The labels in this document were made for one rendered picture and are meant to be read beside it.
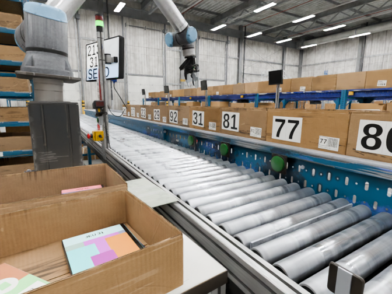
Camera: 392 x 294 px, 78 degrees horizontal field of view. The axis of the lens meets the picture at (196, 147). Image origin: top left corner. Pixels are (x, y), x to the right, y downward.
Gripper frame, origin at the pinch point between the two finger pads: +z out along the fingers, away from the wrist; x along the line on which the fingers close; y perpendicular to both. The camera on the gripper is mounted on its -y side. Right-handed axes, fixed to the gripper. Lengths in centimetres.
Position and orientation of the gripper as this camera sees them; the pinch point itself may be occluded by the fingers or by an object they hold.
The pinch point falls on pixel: (191, 84)
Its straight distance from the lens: 189.0
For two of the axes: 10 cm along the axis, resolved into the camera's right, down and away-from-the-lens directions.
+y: 7.4, 1.2, -6.6
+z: 1.3, 9.4, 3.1
